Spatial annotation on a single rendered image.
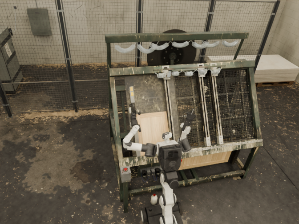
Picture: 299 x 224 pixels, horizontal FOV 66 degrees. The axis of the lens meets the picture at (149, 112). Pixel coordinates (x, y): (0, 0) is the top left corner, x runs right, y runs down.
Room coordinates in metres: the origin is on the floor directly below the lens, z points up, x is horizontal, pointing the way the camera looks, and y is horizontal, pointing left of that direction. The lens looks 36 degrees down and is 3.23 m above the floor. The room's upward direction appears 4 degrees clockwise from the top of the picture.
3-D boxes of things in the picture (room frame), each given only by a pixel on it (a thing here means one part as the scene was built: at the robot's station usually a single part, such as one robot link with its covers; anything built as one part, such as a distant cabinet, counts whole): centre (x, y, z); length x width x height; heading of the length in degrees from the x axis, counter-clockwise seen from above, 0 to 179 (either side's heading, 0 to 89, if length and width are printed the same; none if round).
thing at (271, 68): (6.51, -2.95, 0.28); 2.45 x 1.03 x 0.56; 103
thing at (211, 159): (2.66, -0.97, 0.52); 0.90 x 0.02 x 0.55; 106
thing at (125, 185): (1.89, 0.25, 0.38); 0.06 x 0.06 x 0.75; 16
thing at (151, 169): (2.08, -0.15, 0.69); 0.50 x 0.14 x 0.24; 106
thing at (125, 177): (1.89, 0.25, 0.84); 0.12 x 0.12 x 0.18; 16
